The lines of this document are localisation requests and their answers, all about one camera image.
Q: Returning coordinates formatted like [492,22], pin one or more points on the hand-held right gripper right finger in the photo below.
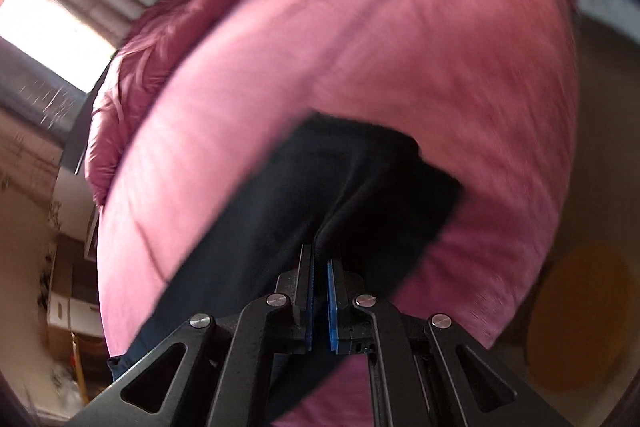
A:
[331,307]

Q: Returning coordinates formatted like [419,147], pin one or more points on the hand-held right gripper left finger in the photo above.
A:
[308,307]

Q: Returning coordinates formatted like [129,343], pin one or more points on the black pants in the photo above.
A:
[280,187]

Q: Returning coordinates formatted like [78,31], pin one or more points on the wooden desk with white drawers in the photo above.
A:
[75,312]

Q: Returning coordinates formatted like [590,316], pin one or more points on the yellow round mat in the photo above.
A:
[580,317]

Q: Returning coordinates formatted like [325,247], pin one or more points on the pink bed sheet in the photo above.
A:
[375,57]

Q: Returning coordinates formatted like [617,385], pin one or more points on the dark pink duvet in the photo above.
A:
[150,52]

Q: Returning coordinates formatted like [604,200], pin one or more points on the window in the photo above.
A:
[50,27]

